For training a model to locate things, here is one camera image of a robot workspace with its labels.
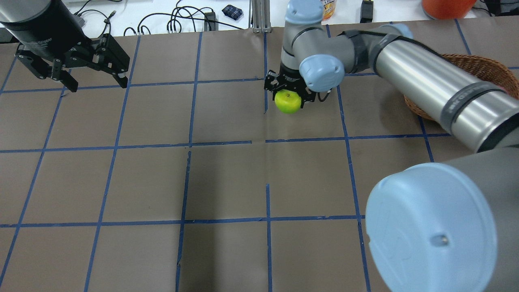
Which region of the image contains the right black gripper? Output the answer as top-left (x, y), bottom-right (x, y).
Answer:
top-left (264, 70), bottom-right (317, 109)

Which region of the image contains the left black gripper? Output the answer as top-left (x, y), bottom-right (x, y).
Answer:
top-left (8, 12), bottom-right (130, 92)

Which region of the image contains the green apple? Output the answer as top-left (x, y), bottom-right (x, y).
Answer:
top-left (274, 90), bottom-right (302, 114)

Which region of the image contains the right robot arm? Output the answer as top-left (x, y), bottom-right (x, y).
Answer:
top-left (264, 0), bottom-right (518, 292)

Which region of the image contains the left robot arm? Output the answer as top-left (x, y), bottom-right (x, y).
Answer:
top-left (1, 0), bottom-right (130, 92)

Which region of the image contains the wicker basket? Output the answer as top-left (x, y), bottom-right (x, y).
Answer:
top-left (403, 54), bottom-right (519, 122)

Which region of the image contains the orange drink bottle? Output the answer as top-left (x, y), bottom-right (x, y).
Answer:
top-left (321, 0), bottom-right (337, 21)

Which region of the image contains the dark blue checkered pouch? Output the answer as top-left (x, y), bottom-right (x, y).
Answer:
top-left (222, 5), bottom-right (243, 21)

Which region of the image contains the black power adapter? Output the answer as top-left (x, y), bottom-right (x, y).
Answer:
top-left (359, 0), bottom-right (374, 24)

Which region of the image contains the orange bucket with grey lid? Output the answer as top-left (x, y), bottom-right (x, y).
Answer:
top-left (421, 0), bottom-right (476, 19)

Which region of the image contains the aluminium frame post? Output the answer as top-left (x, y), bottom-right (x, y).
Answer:
top-left (249, 0), bottom-right (271, 33)

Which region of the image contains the black cable bundle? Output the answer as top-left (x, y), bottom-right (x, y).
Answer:
top-left (124, 0), bottom-right (244, 36)

